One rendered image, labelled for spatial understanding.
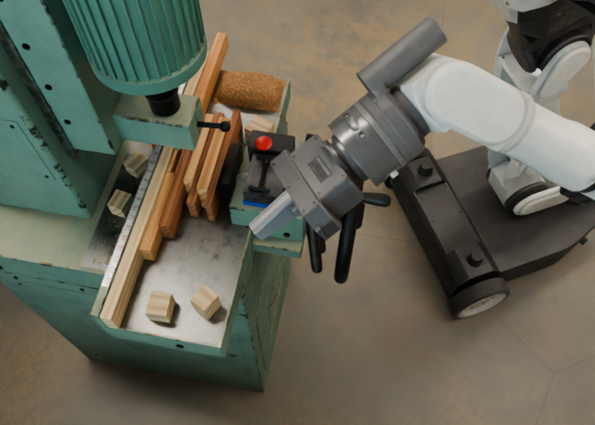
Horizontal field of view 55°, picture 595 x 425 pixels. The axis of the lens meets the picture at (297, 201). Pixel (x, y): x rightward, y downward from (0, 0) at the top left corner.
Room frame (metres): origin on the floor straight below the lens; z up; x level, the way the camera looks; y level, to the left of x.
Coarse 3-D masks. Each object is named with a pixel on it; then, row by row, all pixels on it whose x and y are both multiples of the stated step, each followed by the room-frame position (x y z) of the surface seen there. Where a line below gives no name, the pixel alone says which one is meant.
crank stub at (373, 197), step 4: (364, 192) 0.55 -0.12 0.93; (368, 192) 0.55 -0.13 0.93; (368, 196) 0.54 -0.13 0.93; (372, 196) 0.54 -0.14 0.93; (376, 196) 0.54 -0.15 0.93; (380, 196) 0.54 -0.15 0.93; (384, 196) 0.54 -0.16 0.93; (388, 196) 0.54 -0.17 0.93; (364, 200) 0.54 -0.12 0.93; (368, 200) 0.54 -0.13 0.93; (372, 200) 0.54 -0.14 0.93; (376, 200) 0.53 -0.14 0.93; (380, 200) 0.53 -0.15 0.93; (384, 200) 0.53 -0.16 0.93; (388, 200) 0.53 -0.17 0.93; (372, 204) 0.53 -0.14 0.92; (376, 204) 0.53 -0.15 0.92; (380, 204) 0.53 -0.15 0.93; (384, 204) 0.53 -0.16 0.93; (388, 204) 0.53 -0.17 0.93
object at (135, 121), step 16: (128, 96) 0.66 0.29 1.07; (192, 96) 0.66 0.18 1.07; (128, 112) 0.63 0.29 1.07; (144, 112) 0.63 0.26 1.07; (176, 112) 0.63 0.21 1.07; (192, 112) 0.63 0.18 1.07; (128, 128) 0.62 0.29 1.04; (144, 128) 0.61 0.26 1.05; (160, 128) 0.60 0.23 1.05; (176, 128) 0.60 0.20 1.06; (192, 128) 0.61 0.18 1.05; (160, 144) 0.61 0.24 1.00; (176, 144) 0.60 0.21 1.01; (192, 144) 0.60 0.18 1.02
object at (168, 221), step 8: (184, 152) 0.63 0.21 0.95; (192, 152) 0.63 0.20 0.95; (184, 160) 0.61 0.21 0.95; (184, 168) 0.59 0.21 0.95; (176, 176) 0.58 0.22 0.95; (176, 184) 0.56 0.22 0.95; (184, 184) 0.56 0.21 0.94; (176, 192) 0.54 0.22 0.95; (184, 192) 0.56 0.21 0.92; (168, 200) 0.52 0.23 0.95; (176, 200) 0.52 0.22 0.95; (184, 200) 0.55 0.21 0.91; (168, 208) 0.51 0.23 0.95; (176, 208) 0.51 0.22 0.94; (168, 216) 0.49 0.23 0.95; (176, 216) 0.50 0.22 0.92; (160, 224) 0.48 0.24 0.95; (168, 224) 0.48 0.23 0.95; (176, 224) 0.50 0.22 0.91; (168, 232) 0.47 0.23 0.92
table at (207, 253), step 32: (288, 96) 0.83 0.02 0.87; (192, 224) 0.50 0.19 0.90; (224, 224) 0.50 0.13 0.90; (160, 256) 0.44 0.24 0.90; (192, 256) 0.44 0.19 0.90; (224, 256) 0.44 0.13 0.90; (288, 256) 0.46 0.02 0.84; (160, 288) 0.38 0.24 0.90; (192, 288) 0.38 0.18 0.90; (224, 288) 0.38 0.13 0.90; (128, 320) 0.32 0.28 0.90; (192, 320) 0.32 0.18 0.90; (224, 320) 0.32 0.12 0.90; (224, 352) 0.28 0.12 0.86
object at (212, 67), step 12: (216, 36) 0.94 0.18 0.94; (216, 48) 0.91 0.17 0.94; (216, 60) 0.87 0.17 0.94; (204, 72) 0.84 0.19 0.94; (216, 72) 0.86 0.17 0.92; (204, 84) 0.81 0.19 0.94; (204, 96) 0.78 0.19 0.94; (204, 108) 0.76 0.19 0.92; (180, 156) 0.64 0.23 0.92; (168, 168) 0.60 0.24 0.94; (168, 192) 0.55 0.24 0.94; (156, 204) 0.52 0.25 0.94; (156, 216) 0.50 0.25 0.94; (156, 228) 0.47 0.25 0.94; (144, 240) 0.45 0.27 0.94; (156, 240) 0.45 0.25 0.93; (144, 252) 0.43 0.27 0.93; (156, 252) 0.44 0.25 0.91
